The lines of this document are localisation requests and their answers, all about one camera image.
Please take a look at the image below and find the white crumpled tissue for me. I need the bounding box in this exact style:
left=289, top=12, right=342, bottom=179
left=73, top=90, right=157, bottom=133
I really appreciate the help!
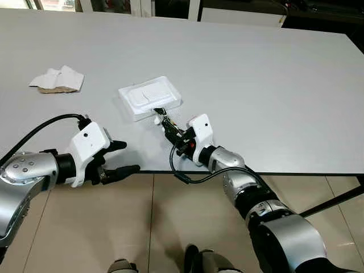
left=29, top=65, right=85, bottom=94

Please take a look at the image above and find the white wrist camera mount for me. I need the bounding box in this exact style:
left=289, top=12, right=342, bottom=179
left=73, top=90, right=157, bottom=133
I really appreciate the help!
left=188, top=114, right=214, bottom=150
left=69, top=121, right=112, bottom=188

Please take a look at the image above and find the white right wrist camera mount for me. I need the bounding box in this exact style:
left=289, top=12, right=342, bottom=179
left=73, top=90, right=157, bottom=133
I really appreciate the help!
left=188, top=114, right=214, bottom=150

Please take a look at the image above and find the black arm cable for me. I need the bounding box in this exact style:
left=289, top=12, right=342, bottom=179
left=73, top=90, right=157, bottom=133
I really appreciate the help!
left=0, top=114, right=93, bottom=166
left=169, top=145, right=268, bottom=185

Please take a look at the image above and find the grey right robot leg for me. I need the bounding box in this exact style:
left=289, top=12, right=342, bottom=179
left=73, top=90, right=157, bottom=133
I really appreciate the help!
left=184, top=245, right=245, bottom=273

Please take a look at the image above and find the brown paper scrap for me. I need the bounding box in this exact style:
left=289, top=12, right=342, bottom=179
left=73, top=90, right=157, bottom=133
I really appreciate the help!
left=37, top=84, right=78, bottom=94

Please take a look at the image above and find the grey robot leg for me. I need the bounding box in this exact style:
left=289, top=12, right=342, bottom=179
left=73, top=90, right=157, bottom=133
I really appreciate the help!
left=108, top=259, right=139, bottom=273
left=184, top=245, right=245, bottom=273

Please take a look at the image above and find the white foam tray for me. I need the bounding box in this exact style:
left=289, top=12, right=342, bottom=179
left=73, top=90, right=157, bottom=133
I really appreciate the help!
left=118, top=76, right=183, bottom=122

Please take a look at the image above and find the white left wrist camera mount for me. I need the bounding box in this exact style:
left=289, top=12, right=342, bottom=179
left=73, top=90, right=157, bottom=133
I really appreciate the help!
left=69, top=121, right=112, bottom=188

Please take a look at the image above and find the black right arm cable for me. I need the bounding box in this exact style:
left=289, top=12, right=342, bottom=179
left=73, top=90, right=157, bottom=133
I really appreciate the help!
left=169, top=145, right=268, bottom=185

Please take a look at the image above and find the white table with black legs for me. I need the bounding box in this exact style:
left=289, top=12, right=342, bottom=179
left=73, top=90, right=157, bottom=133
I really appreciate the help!
left=0, top=9, right=364, bottom=220

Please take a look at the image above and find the grey left robot leg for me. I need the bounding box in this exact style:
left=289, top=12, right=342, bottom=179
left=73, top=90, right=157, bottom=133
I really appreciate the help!
left=108, top=259, right=139, bottom=273

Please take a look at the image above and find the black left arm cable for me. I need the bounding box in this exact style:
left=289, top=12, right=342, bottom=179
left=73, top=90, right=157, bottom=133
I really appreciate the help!
left=0, top=114, right=93, bottom=166

